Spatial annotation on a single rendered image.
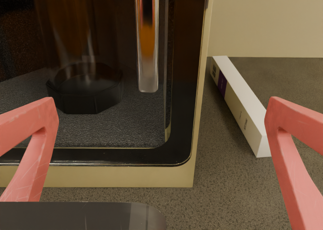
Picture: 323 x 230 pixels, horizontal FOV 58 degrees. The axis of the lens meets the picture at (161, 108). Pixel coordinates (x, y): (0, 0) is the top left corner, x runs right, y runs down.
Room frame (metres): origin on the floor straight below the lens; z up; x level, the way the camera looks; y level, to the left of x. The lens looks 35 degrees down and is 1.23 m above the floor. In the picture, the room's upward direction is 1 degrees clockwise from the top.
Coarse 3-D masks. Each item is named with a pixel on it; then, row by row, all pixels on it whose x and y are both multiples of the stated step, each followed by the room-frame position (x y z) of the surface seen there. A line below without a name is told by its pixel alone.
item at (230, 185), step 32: (256, 64) 0.61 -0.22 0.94; (288, 64) 0.61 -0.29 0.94; (320, 64) 0.61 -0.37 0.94; (256, 96) 0.47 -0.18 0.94; (288, 96) 0.47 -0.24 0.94; (320, 96) 0.48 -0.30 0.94; (224, 128) 0.37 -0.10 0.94; (224, 160) 0.30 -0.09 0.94; (256, 160) 0.30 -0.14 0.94; (320, 160) 0.30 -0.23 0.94; (0, 192) 0.24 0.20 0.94; (64, 192) 0.24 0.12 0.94; (96, 192) 0.24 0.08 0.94; (128, 192) 0.24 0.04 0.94; (160, 192) 0.24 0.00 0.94; (192, 192) 0.24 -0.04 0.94; (224, 192) 0.24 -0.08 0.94; (256, 192) 0.24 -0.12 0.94; (320, 192) 0.24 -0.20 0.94; (192, 224) 0.20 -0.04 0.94; (224, 224) 0.20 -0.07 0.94; (256, 224) 0.20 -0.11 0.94; (288, 224) 0.20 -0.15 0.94
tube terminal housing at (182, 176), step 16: (208, 16) 0.25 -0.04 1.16; (208, 32) 0.25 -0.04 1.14; (192, 160) 0.25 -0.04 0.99; (0, 176) 0.24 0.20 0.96; (48, 176) 0.25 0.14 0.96; (64, 176) 0.25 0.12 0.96; (80, 176) 0.25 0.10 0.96; (96, 176) 0.25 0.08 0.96; (112, 176) 0.25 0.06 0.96; (128, 176) 0.25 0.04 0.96; (144, 176) 0.25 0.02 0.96; (160, 176) 0.25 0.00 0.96; (176, 176) 0.25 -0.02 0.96; (192, 176) 0.25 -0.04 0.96
